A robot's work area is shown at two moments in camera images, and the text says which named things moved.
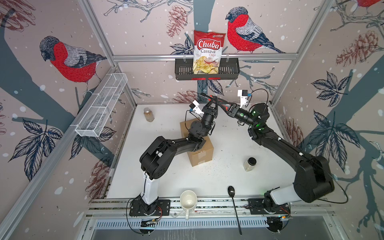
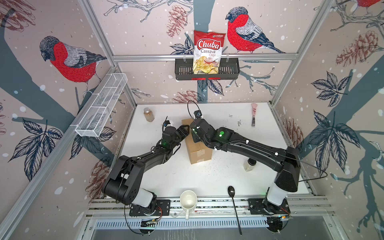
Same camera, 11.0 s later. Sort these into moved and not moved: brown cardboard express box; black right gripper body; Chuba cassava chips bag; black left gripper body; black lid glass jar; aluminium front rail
Moved: black left gripper body; black right gripper body
Not moved: aluminium front rail; brown cardboard express box; Chuba cassava chips bag; black lid glass jar
